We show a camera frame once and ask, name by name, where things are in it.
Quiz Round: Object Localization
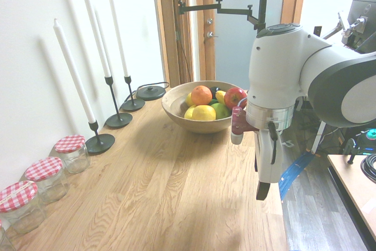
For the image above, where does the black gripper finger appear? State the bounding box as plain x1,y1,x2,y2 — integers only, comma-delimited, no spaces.
256,182,270,201

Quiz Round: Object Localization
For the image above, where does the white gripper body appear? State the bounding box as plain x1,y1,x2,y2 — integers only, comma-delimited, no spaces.
253,128,285,184

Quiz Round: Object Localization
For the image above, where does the red apple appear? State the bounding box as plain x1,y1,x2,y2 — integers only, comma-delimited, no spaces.
223,87,249,110

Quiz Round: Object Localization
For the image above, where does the green apple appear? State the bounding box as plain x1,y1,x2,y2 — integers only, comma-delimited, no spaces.
210,102,231,119

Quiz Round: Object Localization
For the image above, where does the yellow apple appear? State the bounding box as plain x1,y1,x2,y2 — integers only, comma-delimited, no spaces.
192,104,217,121

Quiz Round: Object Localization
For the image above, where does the blue tape strip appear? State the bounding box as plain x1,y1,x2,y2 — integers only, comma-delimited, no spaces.
278,151,314,202

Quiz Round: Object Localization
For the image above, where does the wooden fruit bowl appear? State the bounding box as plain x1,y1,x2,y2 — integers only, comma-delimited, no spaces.
160,80,250,133

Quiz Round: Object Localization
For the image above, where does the black table clamp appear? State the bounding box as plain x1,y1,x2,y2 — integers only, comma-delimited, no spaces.
344,138,360,165

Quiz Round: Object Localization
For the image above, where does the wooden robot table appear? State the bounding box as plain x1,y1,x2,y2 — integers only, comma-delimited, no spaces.
327,153,376,242

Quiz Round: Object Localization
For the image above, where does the orange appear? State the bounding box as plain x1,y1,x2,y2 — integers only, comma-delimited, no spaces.
190,85,213,106

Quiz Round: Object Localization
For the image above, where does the frosted glass door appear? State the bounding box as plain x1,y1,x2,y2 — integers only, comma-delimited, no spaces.
195,0,294,83

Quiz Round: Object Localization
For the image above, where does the black round base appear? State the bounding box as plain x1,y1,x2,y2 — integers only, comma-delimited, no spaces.
136,85,167,101

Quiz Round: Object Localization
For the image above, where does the black candle holder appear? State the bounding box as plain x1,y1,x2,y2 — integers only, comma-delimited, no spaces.
105,76,133,129
120,75,146,113
85,120,116,155

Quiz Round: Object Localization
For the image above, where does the black computer monitor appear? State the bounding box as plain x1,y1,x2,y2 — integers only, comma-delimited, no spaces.
349,0,376,55

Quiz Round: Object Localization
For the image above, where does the glass jar red checked lid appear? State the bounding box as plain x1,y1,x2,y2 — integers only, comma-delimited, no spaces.
25,156,71,204
0,180,46,235
0,218,16,251
54,135,91,175

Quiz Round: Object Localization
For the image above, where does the tallest white taper candle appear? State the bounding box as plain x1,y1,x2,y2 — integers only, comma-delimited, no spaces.
79,0,112,78

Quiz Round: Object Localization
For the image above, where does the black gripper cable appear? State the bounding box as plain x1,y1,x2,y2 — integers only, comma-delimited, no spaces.
267,121,278,165

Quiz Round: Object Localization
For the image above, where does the wrist camera on red mount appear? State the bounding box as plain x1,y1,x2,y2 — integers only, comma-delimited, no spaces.
230,106,257,146

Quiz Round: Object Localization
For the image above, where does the black cable coil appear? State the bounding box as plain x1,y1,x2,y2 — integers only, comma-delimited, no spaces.
360,153,376,183

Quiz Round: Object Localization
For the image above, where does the black camera cable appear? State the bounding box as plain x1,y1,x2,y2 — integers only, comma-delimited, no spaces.
174,0,195,85

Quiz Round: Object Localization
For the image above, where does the wooden door frame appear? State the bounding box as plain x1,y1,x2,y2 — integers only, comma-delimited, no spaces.
150,0,309,88

